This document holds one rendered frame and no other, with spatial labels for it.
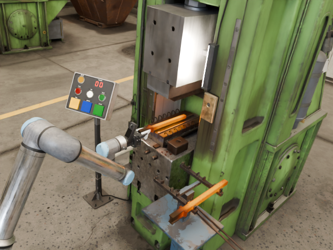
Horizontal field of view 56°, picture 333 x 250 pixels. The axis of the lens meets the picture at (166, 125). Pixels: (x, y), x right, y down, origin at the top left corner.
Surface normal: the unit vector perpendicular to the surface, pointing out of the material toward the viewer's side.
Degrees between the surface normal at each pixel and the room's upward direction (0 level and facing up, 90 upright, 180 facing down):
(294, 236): 0
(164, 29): 90
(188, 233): 0
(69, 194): 0
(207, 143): 90
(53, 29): 90
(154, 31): 90
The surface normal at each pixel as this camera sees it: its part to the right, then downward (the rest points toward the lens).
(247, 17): -0.71, 0.29
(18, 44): 0.66, 0.44
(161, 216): 0.10, -0.86
